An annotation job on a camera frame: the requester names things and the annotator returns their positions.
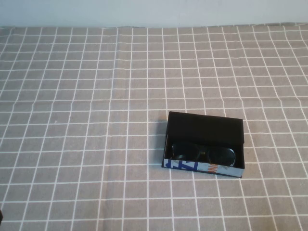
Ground black-framed glasses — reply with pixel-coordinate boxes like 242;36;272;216
171;142;237;168

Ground black glasses case, printed front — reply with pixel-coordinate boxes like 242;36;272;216
160;111;246;180

